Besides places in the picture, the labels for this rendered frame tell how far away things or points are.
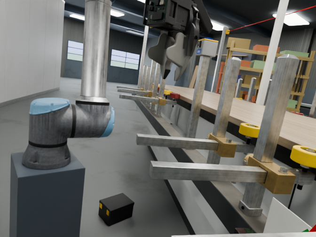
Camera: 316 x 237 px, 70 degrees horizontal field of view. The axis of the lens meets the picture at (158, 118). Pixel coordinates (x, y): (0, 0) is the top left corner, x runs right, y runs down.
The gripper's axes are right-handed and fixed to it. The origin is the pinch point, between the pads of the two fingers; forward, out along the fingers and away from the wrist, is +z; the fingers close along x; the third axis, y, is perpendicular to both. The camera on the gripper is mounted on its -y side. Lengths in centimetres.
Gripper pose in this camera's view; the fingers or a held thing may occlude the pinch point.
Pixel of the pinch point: (172, 74)
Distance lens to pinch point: 49.3
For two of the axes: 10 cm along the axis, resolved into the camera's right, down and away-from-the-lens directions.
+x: 6.5, 2.4, -7.2
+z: -1.4, 9.7, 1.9
